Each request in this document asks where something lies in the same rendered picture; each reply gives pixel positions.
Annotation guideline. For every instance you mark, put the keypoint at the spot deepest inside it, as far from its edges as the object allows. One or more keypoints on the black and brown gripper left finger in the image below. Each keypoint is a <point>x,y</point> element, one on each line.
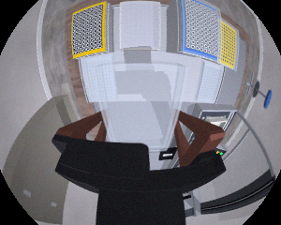
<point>80,128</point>

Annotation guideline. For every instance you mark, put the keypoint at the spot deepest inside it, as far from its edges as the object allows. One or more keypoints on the black square pad with white label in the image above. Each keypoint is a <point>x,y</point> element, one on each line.
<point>169,154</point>

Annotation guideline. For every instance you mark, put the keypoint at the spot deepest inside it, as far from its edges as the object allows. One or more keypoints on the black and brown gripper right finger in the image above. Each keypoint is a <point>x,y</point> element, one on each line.
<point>207,137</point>

